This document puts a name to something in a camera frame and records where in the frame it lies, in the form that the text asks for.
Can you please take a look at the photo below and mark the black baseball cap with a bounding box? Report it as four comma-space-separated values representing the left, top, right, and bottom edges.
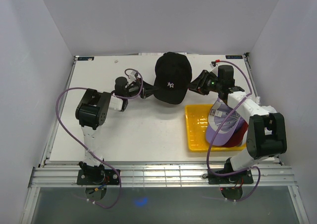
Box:
154, 52, 192, 105

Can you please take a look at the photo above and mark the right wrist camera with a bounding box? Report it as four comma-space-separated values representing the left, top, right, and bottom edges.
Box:
210, 59, 220, 75

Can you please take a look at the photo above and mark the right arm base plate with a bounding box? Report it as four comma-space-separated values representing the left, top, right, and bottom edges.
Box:
202, 170, 254, 184

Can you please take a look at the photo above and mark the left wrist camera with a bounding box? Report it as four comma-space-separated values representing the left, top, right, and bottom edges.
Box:
128, 70, 139, 80

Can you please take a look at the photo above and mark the yellow plastic tray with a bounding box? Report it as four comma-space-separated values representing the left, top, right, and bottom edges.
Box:
185, 104, 246, 152

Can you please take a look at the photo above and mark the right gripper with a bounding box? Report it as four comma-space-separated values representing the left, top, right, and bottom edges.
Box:
185, 70, 222, 96

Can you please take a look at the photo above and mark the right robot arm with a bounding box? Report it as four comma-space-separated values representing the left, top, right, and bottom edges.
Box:
188, 60, 287, 183

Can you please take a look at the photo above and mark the aluminium frame rail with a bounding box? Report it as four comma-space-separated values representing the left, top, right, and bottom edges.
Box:
21, 56, 309, 224

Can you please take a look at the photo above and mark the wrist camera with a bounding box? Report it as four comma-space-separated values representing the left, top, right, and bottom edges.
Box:
128, 70, 139, 80
210, 59, 220, 75

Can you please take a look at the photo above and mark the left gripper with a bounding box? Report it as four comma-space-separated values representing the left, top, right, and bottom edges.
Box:
124, 78, 159, 100

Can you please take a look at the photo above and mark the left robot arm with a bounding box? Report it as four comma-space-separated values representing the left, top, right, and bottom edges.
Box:
75, 77, 159, 184

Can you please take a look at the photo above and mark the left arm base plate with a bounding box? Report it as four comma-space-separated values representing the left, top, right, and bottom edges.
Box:
76, 169, 120, 185

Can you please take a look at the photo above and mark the purple baseball cap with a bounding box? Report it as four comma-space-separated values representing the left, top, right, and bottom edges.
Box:
206, 98, 244, 146

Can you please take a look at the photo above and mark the red baseball cap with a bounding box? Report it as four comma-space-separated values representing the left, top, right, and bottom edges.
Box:
223, 122, 248, 148

